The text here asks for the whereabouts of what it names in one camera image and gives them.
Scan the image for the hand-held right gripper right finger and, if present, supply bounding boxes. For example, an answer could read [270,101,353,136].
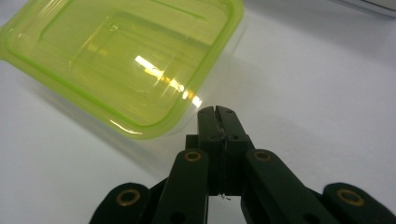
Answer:
[215,105,256,198]

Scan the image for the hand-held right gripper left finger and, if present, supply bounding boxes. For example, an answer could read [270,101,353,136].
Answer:
[185,105,226,198]

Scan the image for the clear container with green lid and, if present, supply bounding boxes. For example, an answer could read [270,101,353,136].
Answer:
[0,0,246,140]

